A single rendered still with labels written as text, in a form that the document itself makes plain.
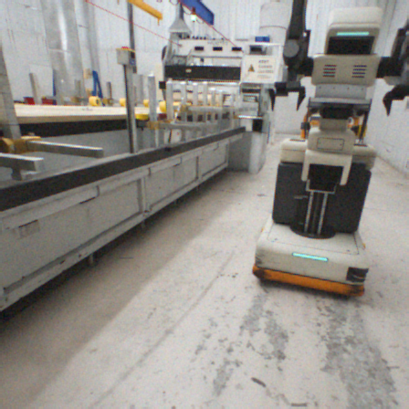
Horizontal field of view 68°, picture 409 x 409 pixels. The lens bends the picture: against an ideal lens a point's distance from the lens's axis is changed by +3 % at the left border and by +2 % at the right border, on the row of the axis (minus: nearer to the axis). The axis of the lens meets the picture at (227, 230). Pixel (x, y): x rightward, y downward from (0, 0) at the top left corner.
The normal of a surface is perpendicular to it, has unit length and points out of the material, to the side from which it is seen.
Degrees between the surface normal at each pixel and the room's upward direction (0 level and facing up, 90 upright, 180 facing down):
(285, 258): 90
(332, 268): 90
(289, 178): 90
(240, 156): 90
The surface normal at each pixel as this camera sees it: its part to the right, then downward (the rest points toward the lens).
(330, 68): -0.28, 0.49
